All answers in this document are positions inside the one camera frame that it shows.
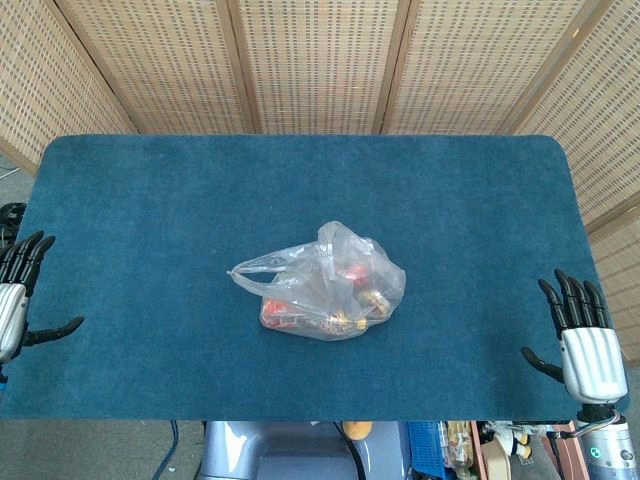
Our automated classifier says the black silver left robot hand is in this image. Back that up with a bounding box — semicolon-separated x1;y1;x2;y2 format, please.
0;229;85;366

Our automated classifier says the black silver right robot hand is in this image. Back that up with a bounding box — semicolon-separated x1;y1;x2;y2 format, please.
520;268;629;406

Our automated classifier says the clear plastic bag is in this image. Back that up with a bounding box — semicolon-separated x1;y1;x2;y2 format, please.
227;220;407;344

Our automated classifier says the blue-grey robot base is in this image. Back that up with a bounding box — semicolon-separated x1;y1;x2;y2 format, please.
199;420;407;480

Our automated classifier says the reddish brown storage box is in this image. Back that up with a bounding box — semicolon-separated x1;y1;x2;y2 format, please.
469;420;579;480

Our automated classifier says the white plush toy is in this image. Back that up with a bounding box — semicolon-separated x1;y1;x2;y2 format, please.
487;420;534;459

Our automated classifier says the beige rounded container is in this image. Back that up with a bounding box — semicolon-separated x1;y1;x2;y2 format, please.
482;442;511;480

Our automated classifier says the blue carpet table mat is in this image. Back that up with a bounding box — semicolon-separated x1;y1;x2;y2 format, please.
0;133;626;424

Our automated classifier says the clear jar with contents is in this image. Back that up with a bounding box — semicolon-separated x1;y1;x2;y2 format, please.
444;420;474;479

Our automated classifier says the blue plastic basket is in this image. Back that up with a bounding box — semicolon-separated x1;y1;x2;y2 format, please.
407;420;446;476

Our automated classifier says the bottle with yellow cap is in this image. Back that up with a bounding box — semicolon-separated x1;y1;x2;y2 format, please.
357;289;391;316

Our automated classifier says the yellow orange round object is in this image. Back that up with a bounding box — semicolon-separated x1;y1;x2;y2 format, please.
342;420;375;441

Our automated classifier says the red snack packet with barcode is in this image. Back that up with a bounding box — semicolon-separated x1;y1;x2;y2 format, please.
262;298;301;329

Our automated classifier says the woven bamboo folding screen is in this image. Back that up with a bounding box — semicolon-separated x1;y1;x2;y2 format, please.
0;0;640;351

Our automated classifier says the black device with cables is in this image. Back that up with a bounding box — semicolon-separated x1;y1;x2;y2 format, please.
0;202;29;239

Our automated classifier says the blue floor cable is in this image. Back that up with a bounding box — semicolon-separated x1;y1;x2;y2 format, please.
152;420;180;480

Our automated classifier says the black base cable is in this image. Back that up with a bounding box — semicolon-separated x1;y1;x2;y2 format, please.
333;422;366;480

